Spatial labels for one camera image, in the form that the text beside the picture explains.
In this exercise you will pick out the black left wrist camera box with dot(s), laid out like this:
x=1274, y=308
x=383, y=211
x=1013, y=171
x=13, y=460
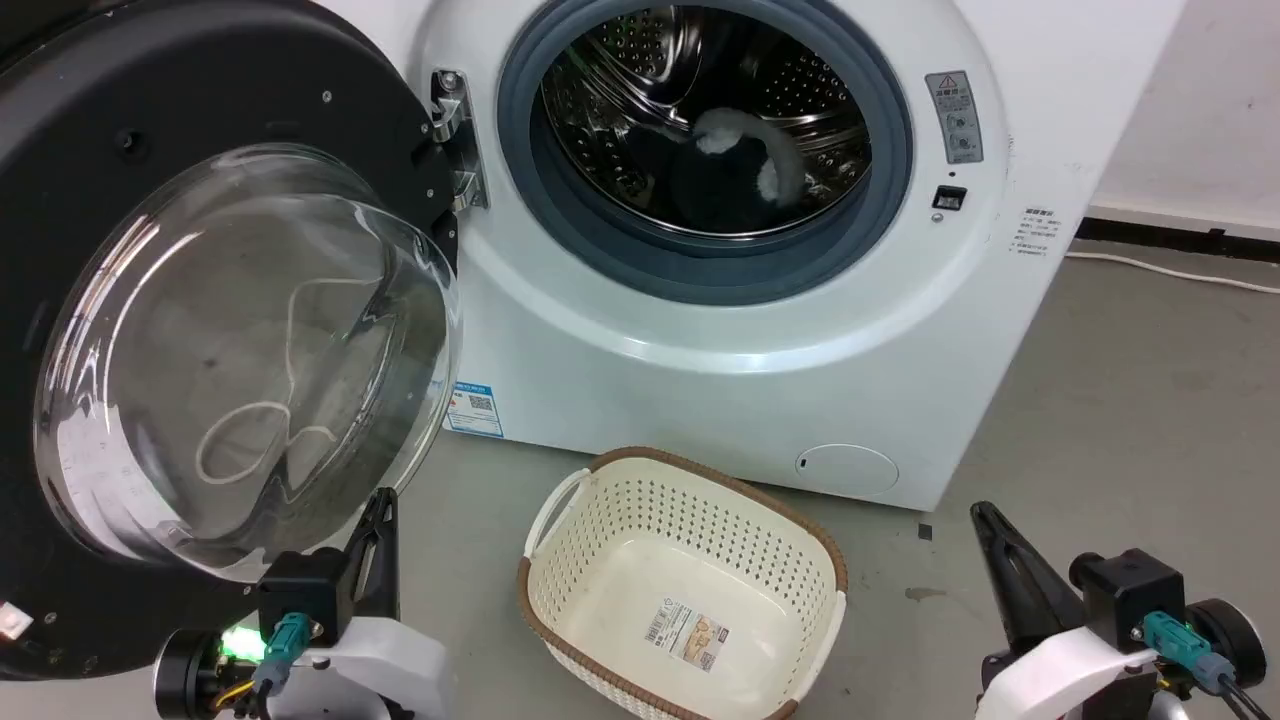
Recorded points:
x=300, y=590

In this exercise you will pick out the dark garment with white trim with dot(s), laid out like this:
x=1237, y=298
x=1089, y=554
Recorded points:
x=715, y=185

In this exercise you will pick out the black baseboard strip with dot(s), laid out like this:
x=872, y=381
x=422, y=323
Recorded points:
x=1170, y=240

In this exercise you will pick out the grey warning sticker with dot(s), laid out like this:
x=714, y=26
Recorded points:
x=955, y=115

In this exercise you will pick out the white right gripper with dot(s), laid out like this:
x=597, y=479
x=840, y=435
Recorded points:
x=1060, y=680

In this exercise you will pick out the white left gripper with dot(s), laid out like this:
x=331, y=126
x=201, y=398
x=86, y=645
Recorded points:
x=385, y=665

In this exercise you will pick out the small printed text label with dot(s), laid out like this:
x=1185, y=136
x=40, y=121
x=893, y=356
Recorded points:
x=1030, y=230

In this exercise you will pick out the black door lock slot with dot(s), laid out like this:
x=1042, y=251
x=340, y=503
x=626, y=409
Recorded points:
x=949, y=198

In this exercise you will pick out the cream laundry basket brown rim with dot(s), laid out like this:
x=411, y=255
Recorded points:
x=600, y=540

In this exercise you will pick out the metal door hinge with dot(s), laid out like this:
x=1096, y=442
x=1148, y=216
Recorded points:
x=462, y=140

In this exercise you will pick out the stainless steel perforated drum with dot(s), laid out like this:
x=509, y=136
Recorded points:
x=620, y=80

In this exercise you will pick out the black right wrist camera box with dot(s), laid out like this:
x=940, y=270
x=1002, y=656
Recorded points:
x=1125, y=595

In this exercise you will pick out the printed product label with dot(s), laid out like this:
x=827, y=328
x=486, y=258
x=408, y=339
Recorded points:
x=688, y=635

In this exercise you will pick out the blue and white QR sticker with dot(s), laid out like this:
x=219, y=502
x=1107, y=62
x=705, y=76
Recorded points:
x=474, y=408

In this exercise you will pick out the black round glass washer door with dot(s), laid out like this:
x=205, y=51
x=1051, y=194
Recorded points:
x=60, y=150

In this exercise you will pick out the oval white filter cover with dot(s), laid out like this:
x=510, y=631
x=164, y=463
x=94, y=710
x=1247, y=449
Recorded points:
x=848, y=470

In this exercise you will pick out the white front-load washing machine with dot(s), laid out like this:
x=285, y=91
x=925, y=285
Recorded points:
x=700, y=400

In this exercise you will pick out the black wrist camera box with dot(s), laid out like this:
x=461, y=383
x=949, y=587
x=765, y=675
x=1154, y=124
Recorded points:
x=300, y=590
x=1125, y=595

